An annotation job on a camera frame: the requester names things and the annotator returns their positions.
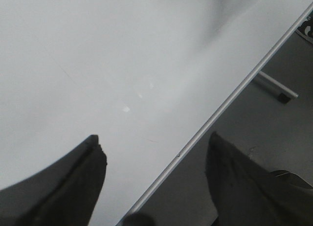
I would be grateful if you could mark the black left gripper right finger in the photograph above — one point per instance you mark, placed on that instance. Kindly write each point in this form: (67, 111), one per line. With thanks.
(246, 194)

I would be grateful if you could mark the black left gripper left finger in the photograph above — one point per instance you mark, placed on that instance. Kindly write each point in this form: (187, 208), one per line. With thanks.
(63, 194)

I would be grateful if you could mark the grey whiteboard stand leg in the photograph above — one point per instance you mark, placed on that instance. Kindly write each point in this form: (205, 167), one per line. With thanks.
(273, 86)

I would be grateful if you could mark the dark round object bottom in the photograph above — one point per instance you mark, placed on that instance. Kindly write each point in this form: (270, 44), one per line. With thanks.
(138, 219)

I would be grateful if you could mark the black castor wheel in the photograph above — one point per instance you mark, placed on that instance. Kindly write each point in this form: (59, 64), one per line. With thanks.
(282, 98)

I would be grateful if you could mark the white whiteboard with aluminium frame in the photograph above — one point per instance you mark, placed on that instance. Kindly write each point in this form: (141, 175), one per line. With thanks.
(149, 77)

